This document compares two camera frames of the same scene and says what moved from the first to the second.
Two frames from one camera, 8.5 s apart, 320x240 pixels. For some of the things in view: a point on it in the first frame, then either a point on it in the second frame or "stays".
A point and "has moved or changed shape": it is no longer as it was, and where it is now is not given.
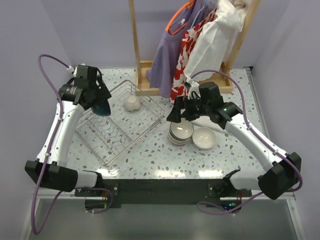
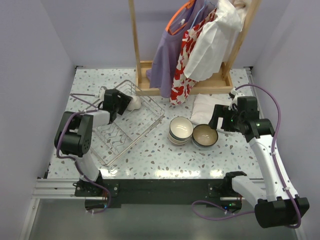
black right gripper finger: [175, 115] → [222, 111]
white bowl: [132, 102] stays
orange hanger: [189, 4] stays
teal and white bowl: [178, 139] has moved or changed shape
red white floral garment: [179, 86] stays
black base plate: [108, 194] stays
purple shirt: [161, 72] stays
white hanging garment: [213, 44] stays
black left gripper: [100, 91] → [124, 102]
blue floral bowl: [102, 109] has moved or changed shape
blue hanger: [204, 5] stays
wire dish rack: [134, 114] stays
